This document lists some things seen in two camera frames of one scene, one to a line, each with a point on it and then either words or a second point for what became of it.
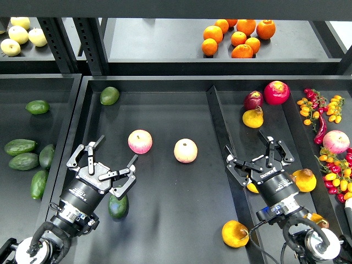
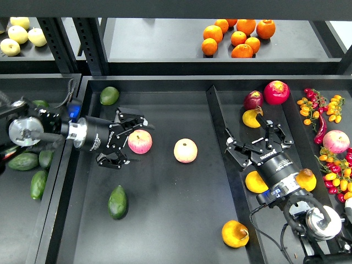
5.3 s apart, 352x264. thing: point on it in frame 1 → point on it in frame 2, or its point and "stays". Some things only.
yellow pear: (253, 118) stays
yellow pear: (235, 234) stays
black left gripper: (86, 190) → (106, 138)
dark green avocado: (118, 209) stays
